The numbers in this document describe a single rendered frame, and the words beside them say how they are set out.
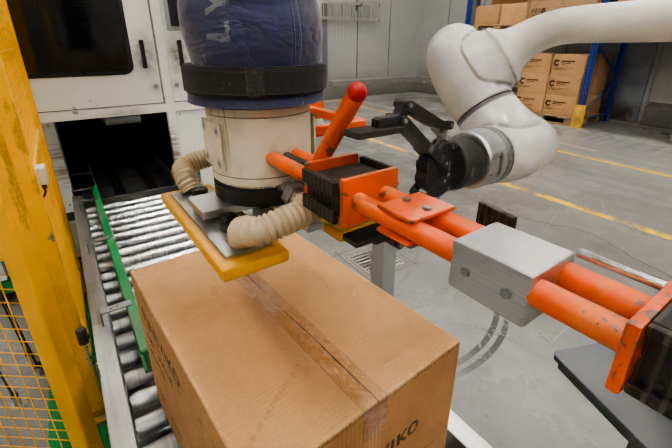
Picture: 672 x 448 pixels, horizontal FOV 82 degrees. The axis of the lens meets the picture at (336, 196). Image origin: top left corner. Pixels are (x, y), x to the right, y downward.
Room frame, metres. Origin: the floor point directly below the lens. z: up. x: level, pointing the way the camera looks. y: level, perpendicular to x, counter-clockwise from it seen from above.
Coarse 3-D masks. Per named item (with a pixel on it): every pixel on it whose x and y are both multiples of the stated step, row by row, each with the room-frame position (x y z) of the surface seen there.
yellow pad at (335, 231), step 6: (324, 222) 0.58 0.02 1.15; (366, 222) 0.58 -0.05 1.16; (372, 222) 0.58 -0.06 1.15; (324, 228) 0.58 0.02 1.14; (330, 228) 0.56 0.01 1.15; (336, 228) 0.56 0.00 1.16; (348, 228) 0.56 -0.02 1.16; (354, 228) 0.56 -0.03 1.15; (330, 234) 0.56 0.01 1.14; (336, 234) 0.55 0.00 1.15; (342, 234) 0.54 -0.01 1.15; (342, 240) 0.54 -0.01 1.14
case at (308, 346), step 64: (192, 256) 0.82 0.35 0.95; (320, 256) 0.82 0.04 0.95; (192, 320) 0.59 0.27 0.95; (256, 320) 0.59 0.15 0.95; (320, 320) 0.59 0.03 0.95; (384, 320) 0.59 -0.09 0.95; (192, 384) 0.44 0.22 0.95; (256, 384) 0.44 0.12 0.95; (320, 384) 0.44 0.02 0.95; (384, 384) 0.44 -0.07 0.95; (448, 384) 0.52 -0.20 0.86
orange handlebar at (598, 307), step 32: (320, 128) 0.76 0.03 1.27; (288, 160) 0.53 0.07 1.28; (384, 192) 0.42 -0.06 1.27; (384, 224) 0.35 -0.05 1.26; (416, 224) 0.33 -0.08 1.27; (448, 224) 0.34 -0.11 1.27; (480, 224) 0.32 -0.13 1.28; (448, 256) 0.29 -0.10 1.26; (544, 288) 0.23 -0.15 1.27; (576, 288) 0.24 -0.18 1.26; (608, 288) 0.23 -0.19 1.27; (576, 320) 0.20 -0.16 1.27; (608, 320) 0.19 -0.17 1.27; (640, 352) 0.18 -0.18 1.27
